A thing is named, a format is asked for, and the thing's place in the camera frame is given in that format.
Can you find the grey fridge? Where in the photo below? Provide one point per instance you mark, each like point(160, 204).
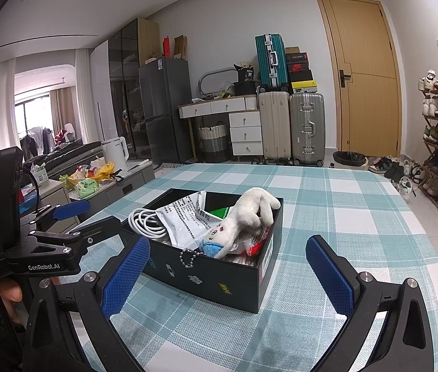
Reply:
point(164, 112)

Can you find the scattered loose shoes pile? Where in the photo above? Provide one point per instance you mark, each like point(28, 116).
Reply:
point(395, 172)

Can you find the white plush toy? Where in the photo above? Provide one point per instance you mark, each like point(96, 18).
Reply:
point(242, 217)

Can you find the dark glass wardrobe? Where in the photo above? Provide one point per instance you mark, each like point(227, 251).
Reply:
point(126, 85)

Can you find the tan cardboard box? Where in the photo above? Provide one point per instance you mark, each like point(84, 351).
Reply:
point(292, 50)

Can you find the grey hoop frame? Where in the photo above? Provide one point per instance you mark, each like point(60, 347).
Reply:
point(203, 79)

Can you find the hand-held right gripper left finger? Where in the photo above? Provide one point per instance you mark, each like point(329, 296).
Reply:
point(126, 279)

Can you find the black paper bag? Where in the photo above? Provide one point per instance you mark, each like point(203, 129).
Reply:
point(245, 79)

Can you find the white printed plastic bag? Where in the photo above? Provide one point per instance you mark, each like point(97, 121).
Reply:
point(180, 217)

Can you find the woven laundry basket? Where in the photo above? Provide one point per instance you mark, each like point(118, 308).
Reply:
point(213, 143)

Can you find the white desk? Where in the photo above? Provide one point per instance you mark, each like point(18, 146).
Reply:
point(211, 105)

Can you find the person's left hand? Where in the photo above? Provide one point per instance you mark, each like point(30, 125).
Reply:
point(7, 290)

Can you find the dark sofa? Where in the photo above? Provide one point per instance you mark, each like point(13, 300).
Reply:
point(67, 155)

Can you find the teal checked tablecloth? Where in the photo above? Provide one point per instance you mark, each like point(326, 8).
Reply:
point(339, 209)

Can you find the red packet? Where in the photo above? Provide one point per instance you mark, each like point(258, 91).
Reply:
point(257, 242)

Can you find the green packet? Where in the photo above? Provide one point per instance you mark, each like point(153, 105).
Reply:
point(223, 212)

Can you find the hanging clothes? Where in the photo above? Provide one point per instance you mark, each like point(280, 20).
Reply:
point(44, 137)

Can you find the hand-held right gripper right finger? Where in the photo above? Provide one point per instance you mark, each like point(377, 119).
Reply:
point(327, 275)

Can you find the grey low cabinet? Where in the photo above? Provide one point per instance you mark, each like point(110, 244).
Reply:
point(126, 190)

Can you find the white drawer unit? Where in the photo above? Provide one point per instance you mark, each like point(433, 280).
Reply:
point(245, 133)

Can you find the black trash bin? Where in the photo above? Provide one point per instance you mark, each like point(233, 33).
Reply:
point(350, 159)

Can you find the beige suitcase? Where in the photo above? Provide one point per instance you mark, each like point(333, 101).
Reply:
point(275, 124)

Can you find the green plastic bag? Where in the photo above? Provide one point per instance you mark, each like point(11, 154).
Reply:
point(86, 188)

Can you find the black cardboard box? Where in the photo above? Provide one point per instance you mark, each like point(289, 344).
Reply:
point(203, 279)

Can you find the white electric kettle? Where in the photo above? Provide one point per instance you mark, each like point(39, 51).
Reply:
point(113, 154)

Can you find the yellow plastic bag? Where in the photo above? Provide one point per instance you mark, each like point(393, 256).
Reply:
point(100, 172)

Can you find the silver suitcase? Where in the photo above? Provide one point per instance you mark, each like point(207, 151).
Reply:
point(306, 128)

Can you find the black red shoe box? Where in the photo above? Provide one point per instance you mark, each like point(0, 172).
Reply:
point(299, 66)

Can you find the brown cardboard box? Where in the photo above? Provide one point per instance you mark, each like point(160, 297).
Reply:
point(180, 46)

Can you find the teal suitcase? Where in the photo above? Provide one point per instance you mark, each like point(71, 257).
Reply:
point(271, 62)

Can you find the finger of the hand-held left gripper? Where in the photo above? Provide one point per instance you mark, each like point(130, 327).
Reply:
point(95, 229)
point(71, 209)

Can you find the wooden door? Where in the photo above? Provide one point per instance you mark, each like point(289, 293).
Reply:
point(366, 85)

